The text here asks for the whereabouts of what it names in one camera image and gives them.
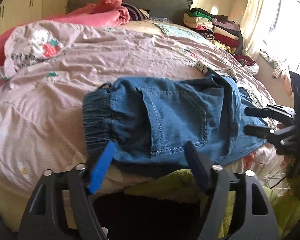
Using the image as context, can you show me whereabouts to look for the blue denim lace-trimmed pants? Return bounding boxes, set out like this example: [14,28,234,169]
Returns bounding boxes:
[83,73,266,177]

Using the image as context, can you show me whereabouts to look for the striped cloth on windowsill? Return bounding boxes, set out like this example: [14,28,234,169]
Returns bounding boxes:
[260,50,290,80]

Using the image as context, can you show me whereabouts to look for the white red clothes heap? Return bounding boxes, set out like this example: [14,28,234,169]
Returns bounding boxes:
[232,54,260,75]

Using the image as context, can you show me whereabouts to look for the green fleece sleeve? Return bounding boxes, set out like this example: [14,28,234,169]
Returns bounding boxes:
[124,165,300,239]

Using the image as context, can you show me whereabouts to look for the pink strawberry print duvet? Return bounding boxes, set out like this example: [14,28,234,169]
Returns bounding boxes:
[0,21,274,198]

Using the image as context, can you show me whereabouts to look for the stack of folded clothes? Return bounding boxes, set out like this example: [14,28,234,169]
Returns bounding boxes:
[183,8,243,55]

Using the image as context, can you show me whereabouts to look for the cream curtain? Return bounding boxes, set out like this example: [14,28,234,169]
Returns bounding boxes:
[241,0,279,60]

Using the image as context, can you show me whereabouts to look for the light blue lace cloth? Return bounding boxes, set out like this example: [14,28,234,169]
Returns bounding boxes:
[153,22,208,43]

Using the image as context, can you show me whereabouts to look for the red pink blanket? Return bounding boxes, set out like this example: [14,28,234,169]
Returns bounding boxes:
[0,0,130,66]

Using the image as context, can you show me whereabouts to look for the striped purple pillow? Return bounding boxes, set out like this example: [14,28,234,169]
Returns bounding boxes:
[121,2,149,21]

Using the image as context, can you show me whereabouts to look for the cream wardrobe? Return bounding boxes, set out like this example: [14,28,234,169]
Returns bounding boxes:
[0,0,42,35]

